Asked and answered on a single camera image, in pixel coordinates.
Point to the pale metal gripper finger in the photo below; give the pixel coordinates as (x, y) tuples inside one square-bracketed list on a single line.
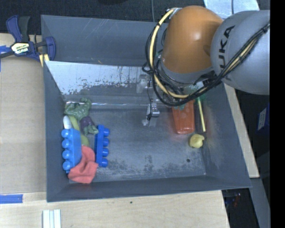
[(147, 119), (155, 111)]

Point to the orange toy carrot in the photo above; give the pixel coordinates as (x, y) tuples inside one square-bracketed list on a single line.
[(184, 120)]

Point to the grey metal bin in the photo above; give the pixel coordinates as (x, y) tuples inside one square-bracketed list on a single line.
[(142, 148)]

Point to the thin yellow stick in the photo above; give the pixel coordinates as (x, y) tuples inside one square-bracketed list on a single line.
[(202, 117)]

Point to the yellow crumpled ball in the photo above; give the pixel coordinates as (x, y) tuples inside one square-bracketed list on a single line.
[(196, 141)]

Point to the narrow blue toy brick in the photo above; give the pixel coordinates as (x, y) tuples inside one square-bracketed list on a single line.
[(102, 146)]

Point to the green toy figure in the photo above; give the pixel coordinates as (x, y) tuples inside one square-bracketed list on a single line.
[(78, 110)]

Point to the white and yellow-green toy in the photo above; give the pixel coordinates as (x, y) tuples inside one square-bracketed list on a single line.
[(67, 122)]

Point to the red cloth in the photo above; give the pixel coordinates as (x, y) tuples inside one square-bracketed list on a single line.
[(84, 170)]

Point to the wide blue toy brick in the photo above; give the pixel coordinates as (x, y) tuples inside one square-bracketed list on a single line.
[(71, 148)]

